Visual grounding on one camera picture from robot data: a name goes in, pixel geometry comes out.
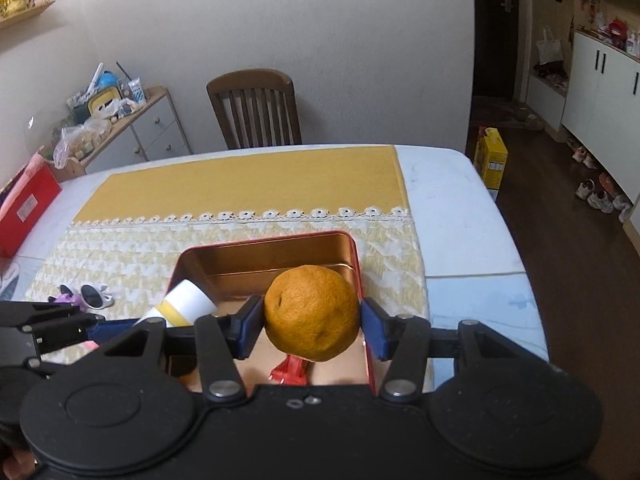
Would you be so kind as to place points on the red metal tin box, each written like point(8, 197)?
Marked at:
point(270, 255)

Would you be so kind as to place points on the red plastic toy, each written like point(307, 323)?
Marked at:
point(291, 371)

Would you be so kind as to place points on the white drawer cabinet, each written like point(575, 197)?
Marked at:
point(157, 130)

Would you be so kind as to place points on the red cardboard box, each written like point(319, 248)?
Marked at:
point(27, 205)

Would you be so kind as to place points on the white tube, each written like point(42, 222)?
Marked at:
point(136, 90)

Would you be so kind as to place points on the beige slippers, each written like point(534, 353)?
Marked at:
point(531, 121)

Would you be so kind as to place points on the brown wooden chair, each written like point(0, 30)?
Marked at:
point(255, 105)

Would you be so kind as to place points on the white sunglasses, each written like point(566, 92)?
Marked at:
point(94, 296)

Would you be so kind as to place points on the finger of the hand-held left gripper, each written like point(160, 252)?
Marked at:
point(35, 314)
point(65, 335)

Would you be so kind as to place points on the white wardrobe cabinet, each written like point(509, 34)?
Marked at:
point(595, 80)

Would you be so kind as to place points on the purple toy figure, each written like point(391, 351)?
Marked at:
point(67, 300)

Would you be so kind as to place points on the yellow patterned tablecloth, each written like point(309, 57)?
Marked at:
point(240, 185)

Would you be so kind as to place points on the white yellow bottle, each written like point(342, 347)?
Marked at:
point(187, 302)

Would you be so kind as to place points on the pink cloth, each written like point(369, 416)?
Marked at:
point(25, 170)

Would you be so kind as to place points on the orange fruit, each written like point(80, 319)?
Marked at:
point(312, 312)

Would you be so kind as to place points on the pink shoe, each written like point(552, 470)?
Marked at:
point(591, 161)
point(579, 152)

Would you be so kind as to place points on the clear plastic bag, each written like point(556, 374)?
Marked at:
point(80, 142)

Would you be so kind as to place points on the white tote bag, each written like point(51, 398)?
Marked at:
point(549, 47)

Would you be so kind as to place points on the white sneaker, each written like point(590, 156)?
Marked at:
point(601, 202)
point(585, 189)

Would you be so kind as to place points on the dark door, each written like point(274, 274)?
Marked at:
point(495, 35)

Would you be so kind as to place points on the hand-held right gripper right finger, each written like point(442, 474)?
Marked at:
point(374, 330)

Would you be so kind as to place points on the yellow carton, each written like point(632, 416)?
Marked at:
point(490, 157)

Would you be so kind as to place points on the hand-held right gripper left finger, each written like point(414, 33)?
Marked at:
point(250, 327)

